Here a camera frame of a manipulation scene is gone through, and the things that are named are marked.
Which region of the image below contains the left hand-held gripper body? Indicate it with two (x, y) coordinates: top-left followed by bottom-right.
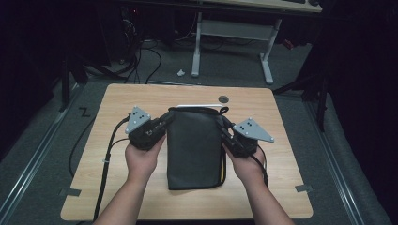
(124, 105), (167, 152)

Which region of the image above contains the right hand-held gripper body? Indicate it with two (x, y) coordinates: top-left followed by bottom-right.
(232, 117), (275, 159)

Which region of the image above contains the white wire rack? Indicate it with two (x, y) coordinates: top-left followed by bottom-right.
(176, 103), (223, 109)

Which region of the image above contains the yellow and dark grey cloth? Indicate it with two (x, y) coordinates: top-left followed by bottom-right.
(166, 106), (230, 191)

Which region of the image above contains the person's right hand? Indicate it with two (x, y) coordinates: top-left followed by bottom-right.
(222, 143), (267, 189)

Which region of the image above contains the person's left hand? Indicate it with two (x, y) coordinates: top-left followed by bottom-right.
(125, 135), (167, 186)

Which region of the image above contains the black metal stand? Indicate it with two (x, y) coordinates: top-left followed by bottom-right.
(271, 69), (330, 133)
(58, 54), (89, 113)

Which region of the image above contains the desk with white legs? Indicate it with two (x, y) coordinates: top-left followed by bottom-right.
(118, 0), (323, 85)

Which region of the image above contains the dark computer tower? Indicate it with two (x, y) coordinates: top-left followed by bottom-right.
(104, 4), (143, 65)

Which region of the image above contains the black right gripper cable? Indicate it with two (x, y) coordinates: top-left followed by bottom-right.
(250, 145), (269, 189)

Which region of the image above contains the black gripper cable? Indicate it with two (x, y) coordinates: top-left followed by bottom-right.
(250, 145), (269, 189)
(93, 115), (131, 222)

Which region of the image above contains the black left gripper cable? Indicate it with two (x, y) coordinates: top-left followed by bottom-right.
(93, 115), (131, 222)

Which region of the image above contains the bundle of black floor cables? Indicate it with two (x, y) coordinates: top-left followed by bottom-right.
(84, 38), (163, 85)

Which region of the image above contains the thin black floor cable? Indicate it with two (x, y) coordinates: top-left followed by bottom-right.
(68, 116), (97, 178)

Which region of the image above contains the metal floor rail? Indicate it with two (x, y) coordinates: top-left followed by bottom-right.
(0, 83), (81, 219)
(304, 99), (366, 225)

